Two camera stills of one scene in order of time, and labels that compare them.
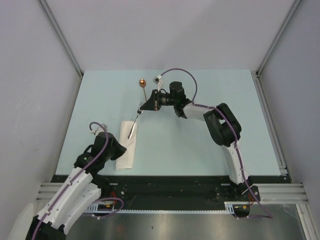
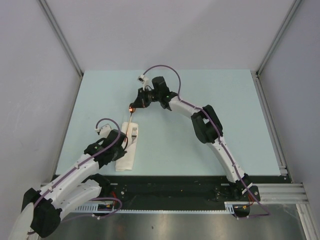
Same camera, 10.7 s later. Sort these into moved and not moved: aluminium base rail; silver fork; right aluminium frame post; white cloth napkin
Moved: silver fork
Not moved: aluminium base rail; white cloth napkin; right aluminium frame post
